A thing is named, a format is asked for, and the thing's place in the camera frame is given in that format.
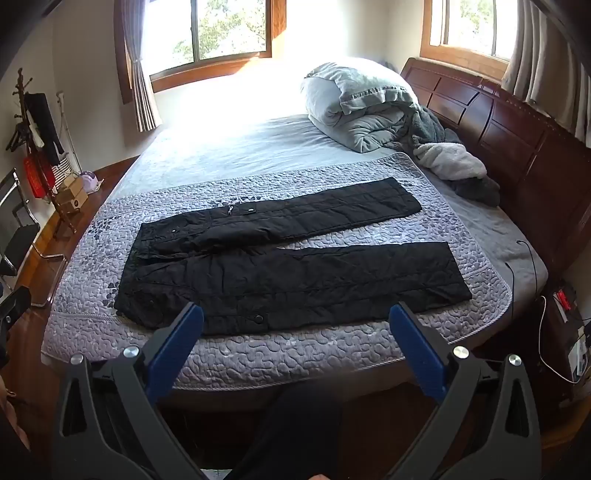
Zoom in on grey quilted leaf-print bedspread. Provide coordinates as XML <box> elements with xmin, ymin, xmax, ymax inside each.
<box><xmin>41</xmin><ymin>152</ymin><xmax>513</xmax><ymax>391</ymax></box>

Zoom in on white cable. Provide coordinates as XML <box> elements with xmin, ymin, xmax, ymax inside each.
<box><xmin>538</xmin><ymin>295</ymin><xmax>578</xmax><ymax>384</ymax></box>

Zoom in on folded grey comforter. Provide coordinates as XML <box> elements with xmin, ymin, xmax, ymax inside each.
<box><xmin>300</xmin><ymin>58</ymin><xmax>423</xmax><ymax>154</ymax></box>

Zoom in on black hanging garment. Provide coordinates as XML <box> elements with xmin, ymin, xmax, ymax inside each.
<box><xmin>24</xmin><ymin>92</ymin><xmax>65</xmax><ymax>167</ymax></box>

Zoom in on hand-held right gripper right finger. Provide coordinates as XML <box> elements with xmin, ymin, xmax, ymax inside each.
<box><xmin>388</xmin><ymin>302</ymin><xmax>543</xmax><ymax>480</ymax></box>

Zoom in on wooden nightstand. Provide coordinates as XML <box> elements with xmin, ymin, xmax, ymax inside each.
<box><xmin>538</xmin><ymin>277</ymin><xmax>591</xmax><ymax>407</ymax></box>

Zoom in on white fleece garment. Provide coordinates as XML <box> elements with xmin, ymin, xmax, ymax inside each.
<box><xmin>412</xmin><ymin>143</ymin><xmax>488</xmax><ymax>181</ymax></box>

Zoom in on wooden coat rack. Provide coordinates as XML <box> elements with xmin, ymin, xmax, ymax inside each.
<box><xmin>6</xmin><ymin>68</ymin><xmax>79</xmax><ymax>236</ymax></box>

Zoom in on black cable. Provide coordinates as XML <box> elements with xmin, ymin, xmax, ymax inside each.
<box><xmin>505</xmin><ymin>240</ymin><xmax>541</xmax><ymax>296</ymax></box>

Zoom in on black chrome-frame chair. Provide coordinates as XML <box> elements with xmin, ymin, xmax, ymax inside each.
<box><xmin>0</xmin><ymin>168</ymin><xmax>68</xmax><ymax>308</ymax></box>

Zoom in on red bag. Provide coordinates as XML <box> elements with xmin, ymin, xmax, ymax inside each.
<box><xmin>23</xmin><ymin>154</ymin><xmax>56</xmax><ymax>199</ymax></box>

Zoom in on wooden framed window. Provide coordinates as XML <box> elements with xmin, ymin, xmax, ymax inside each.
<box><xmin>115</xmin><ymin>0</ymin><xmax>287</xmax><ymax>93</ymax></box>
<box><xmin>420</xmin><ymin>0</ymin><xmax>522</xmax><ymax>79</ymax></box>

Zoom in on person's leg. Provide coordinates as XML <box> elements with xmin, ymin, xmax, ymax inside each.
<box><xmin>228</xmin><ymin>381</ymin><xmax>345</xmax><ymax>480</ymax></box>

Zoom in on wooden bed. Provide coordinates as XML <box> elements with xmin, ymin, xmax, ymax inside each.
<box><xmin>41</xmin><ymin>58</ymin><xmax>591</xmax><ymax>416</ymax></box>

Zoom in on cardboard box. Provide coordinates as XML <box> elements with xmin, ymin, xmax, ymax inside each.
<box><xmin>53</xmin><ymin>178</ymin><xmax>88</xmax><ymax>213</ymax></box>

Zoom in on beige curtain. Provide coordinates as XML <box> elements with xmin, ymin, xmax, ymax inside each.
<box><xmin>501</xmin><ymin>0</ymin><xmax>591</xmax><ymax>148</ymax></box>
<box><xmin>121</xmin><ymin>0</ymin><xmax>162</xmax><ymax>133</ymax></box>

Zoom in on dark grey fleece blanket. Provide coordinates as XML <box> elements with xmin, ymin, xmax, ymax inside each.
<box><xmin>402</xmin><ymin>106</ymin><xmax>502</xmax><ymax>206</ymax></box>

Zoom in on black pants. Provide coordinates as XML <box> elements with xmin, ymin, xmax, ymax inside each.
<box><xmin>113</xmin><ymin>176</ymin><xmax>472</xmax><ymax>336</ymax></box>

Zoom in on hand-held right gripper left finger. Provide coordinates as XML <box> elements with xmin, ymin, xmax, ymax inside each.
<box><xmin>53</xmin><ymin>302</ymin><xmax>206</xmax><ymax>480</ymax></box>

